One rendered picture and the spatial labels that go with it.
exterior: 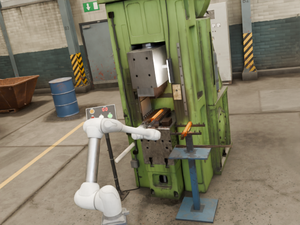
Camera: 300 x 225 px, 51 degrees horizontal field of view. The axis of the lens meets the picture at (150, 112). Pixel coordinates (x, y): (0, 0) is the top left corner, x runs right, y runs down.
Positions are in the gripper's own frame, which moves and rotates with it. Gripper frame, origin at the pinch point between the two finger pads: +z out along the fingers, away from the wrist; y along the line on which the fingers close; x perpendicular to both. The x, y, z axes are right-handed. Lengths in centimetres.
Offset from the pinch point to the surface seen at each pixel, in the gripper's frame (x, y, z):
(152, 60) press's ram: 66, 11, 5
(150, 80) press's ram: 45.4, 5.8, 5.1
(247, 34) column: 23, 41, 568
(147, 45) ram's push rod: 80, 0, 25
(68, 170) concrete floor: -99, -175, 46
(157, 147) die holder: -31.7, 4.5, -0.8
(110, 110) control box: 15.2, -46.4, -2.6
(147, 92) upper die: 31.8, -0.1, 5.1
